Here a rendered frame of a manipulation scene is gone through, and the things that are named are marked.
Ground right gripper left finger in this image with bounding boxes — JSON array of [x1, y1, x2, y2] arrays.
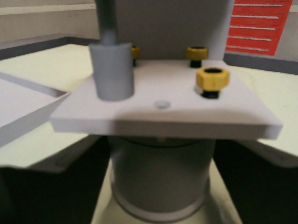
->
[[0, 134, 110, 224]]

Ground red and black nut driver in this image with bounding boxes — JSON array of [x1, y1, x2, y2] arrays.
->
[[88, 0, 135, 103]]

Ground grey metal bracket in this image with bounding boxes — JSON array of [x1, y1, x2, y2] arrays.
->
[[49, 0, 284, 141]]

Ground grey shallow rectangular tray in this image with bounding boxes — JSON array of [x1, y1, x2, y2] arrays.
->
[[0, 70, 72, 148]]

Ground grey cylinder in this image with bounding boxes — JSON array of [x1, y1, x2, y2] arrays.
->
[[107, 135, 217, 224]]

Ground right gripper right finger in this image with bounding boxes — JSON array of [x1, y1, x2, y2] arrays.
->
[[212, 139, 298, 224]]

